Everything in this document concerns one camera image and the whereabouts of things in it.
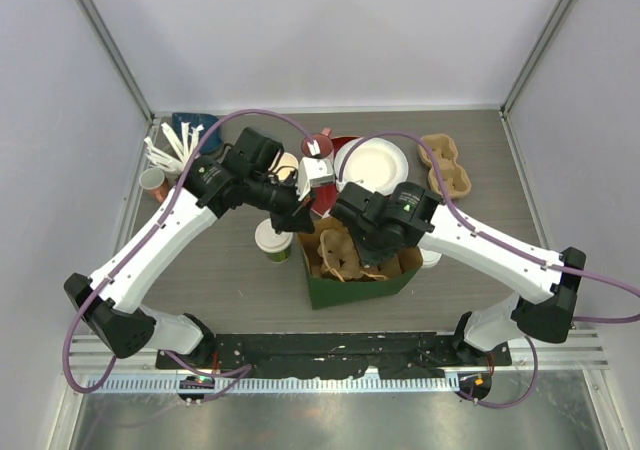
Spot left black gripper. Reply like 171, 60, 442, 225
246, 170, 317, 235

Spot green brown paper bag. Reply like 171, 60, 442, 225
297, 217, 423, 310

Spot green paper cups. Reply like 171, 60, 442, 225
274, 152, 299, 182

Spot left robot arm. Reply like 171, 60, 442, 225
64, 127, 331, 369

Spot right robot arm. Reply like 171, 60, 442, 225
330, 182, 586, 365

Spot red round tray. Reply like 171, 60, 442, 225
312, 137, 363, 217

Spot pink floral mug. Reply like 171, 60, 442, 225
301, 128, 334, 160

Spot white paper plate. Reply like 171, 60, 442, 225
334, 138, 409, 196

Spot blue cloth pouch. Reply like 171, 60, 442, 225
171, 112, 224, 151

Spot brown cardboard cup carrier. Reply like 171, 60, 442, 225
417, 133, 472, 200

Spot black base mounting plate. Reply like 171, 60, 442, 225
184, 332, 512, 380

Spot white plastic cutlery bundle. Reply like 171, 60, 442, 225
144, 122, 204, 175

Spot small pink paper cup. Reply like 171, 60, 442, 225
138, 167, 170, 203

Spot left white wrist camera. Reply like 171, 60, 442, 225
296, 156, 335, 201

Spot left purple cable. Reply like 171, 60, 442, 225
61, 108, 321, 402

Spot purple cable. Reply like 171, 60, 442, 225
337, 130, 640, 409
61, 108, 321, 402

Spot white slotted cable duct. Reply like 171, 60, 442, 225
97, 371, 459, 395

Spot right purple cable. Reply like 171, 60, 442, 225
337, 130, 640, 409

